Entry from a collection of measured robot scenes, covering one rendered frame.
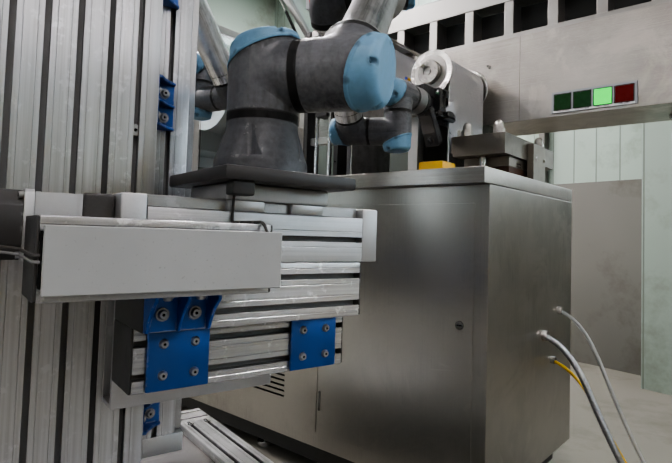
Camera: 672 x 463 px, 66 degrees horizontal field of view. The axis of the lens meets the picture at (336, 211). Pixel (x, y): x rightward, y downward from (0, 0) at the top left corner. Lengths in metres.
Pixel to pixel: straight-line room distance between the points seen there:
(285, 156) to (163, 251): 0.28
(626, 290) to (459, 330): 2.21
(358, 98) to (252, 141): 0.17
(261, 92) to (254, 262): 0.30
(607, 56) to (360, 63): 1.22
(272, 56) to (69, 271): 0.44
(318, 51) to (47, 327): 0.57
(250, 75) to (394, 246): 0.72
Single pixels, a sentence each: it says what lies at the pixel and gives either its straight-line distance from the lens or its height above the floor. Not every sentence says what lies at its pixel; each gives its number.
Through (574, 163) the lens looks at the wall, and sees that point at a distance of 3.62.
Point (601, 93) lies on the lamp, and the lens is 1.86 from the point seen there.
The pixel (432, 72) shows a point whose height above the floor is 1.24.
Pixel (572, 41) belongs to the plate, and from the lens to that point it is 1.94.
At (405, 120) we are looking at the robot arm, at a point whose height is 1.03.
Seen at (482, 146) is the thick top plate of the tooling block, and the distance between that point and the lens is 1.55.
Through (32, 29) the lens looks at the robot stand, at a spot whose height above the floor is 1.01.
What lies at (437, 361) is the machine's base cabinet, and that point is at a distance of 1.36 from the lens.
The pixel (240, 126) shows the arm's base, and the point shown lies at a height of 0.89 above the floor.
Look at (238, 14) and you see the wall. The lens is 5.69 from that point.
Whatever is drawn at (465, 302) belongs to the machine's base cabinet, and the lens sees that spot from 1.30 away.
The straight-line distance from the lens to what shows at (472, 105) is 1.82.
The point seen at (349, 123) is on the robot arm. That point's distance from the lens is 1.38.
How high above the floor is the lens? 0.73
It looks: 3 degrees up
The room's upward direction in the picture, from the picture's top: 2 degrees clockwise
